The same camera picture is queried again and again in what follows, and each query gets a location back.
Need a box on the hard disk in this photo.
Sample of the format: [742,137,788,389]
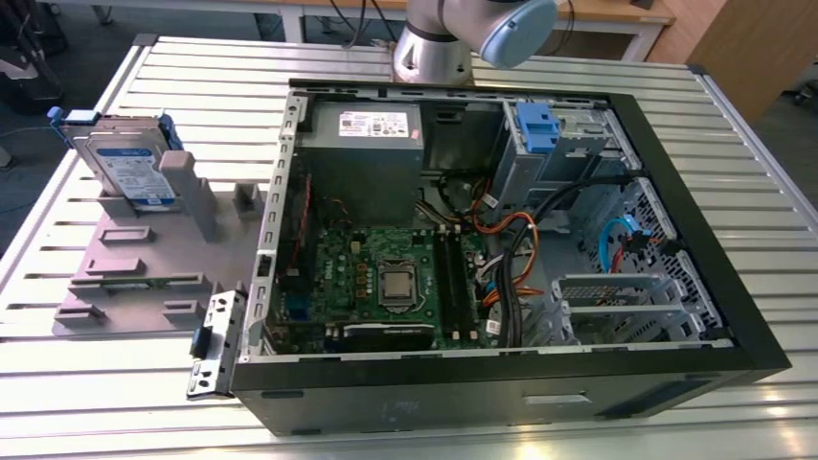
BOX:
[46,107,186,210]

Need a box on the metal disk bay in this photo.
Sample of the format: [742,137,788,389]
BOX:
[548,272,711,346]

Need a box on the black office chair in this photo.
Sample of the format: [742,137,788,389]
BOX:
[0,76,65,116]

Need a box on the grey parts rack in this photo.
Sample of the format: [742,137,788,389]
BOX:
[49,150,266,339]

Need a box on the green RAM stick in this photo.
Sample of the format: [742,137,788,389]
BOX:
[101,280,173,291]

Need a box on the black case fan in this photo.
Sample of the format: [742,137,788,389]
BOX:
[280,165,314,284]

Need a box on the grey power supply unit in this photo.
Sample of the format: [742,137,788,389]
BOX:
[296,101,428,229]

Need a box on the green motherboard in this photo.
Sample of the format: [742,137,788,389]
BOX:
[270,224,505,354]

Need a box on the CPU socket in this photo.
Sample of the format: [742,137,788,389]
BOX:
[372,257,428,313]

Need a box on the silver CPU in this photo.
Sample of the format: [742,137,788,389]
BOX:
[380,270,416,301]

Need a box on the blue plastic drive latch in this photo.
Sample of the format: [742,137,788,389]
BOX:
[516,103,559,154]

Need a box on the black RAM slot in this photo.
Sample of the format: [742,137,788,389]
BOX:
[449,224,479,339]
[433,224,465,341]

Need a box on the black graphics card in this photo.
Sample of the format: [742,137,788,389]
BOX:
[341,323,436,354]

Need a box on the metal drive cage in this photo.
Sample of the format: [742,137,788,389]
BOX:
[491,100,640,207]

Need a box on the black open PC case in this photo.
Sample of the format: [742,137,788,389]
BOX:
[184,79,794,438]

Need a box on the wooden cabinet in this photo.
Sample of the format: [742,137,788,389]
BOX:
[648,0,818,126]

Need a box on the blue floor cable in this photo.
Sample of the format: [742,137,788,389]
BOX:
[0,125,52,141]

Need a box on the black hanging cable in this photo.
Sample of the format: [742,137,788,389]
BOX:
[547,0,577,55]
[328,0,397,49]

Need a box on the metal card retention bracket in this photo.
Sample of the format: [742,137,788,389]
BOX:
[184,288,249,402]

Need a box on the yellow wire bundle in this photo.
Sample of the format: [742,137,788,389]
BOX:
[413,198,461,226]

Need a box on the orange wire bundle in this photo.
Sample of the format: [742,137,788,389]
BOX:
[471,179,544,308]

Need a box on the wooden desk white frame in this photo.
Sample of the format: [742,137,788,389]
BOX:
[88,0,679,61]

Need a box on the blue data wire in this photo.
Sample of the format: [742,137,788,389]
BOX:
[597,215,640,274]

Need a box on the black power connector wire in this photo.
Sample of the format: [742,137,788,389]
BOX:
[621,232,679,263]

